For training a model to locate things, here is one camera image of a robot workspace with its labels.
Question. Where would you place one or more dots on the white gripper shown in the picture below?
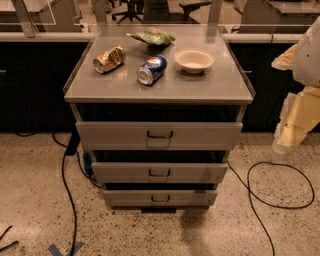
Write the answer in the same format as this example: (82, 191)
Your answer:
(308, 61)

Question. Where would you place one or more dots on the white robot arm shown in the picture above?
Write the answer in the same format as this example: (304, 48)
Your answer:
(306, 68)

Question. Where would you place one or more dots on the grey drawer cabinet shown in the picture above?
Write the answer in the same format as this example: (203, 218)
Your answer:
(219, 94)

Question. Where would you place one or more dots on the grey top drawer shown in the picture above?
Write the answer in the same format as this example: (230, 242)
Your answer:
(158, 135)

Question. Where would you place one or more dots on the white paper bowl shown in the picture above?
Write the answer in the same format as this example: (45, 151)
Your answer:
(194, 60)

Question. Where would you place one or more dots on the blue pepsi can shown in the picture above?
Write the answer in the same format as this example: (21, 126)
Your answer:
(151, 70)

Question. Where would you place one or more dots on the green chip bag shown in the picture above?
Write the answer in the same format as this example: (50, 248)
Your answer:
(153, 36)

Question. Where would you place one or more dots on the crushed gold soda can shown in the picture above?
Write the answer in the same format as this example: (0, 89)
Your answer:
(109, 60)

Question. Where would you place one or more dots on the black office chair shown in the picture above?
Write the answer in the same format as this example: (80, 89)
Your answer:
(134, 11)

